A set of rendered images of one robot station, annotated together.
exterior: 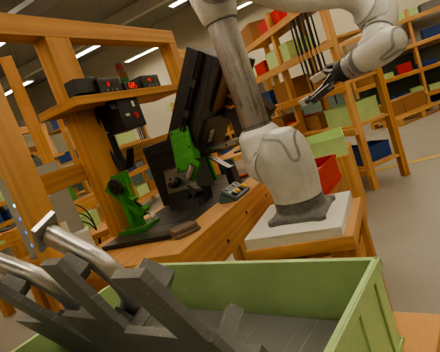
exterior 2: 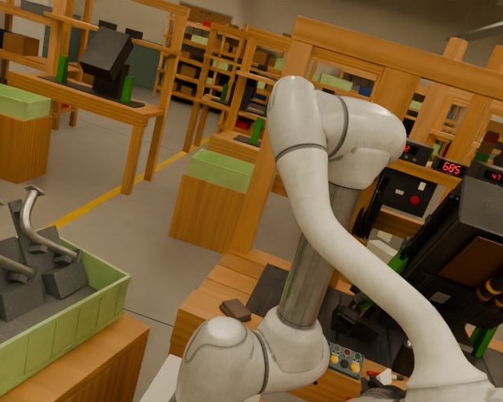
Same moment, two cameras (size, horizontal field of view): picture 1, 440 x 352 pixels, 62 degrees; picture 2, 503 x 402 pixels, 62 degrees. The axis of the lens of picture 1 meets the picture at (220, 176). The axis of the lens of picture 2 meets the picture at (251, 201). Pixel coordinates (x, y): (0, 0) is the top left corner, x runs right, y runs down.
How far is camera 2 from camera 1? 137 cm
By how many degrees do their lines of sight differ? 68
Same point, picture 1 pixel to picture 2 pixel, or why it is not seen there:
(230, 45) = not seen: hidden behind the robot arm
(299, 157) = (188, 363)
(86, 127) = not seen: hidden behind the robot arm
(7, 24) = (349, 43)
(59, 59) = (382, 96)
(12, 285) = (16, 207)
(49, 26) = (402, 58)
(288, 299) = (13, 360)
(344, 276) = not seen: outside the picture
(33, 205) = (249, 193)
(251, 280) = (38, 334)
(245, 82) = (295, 263)
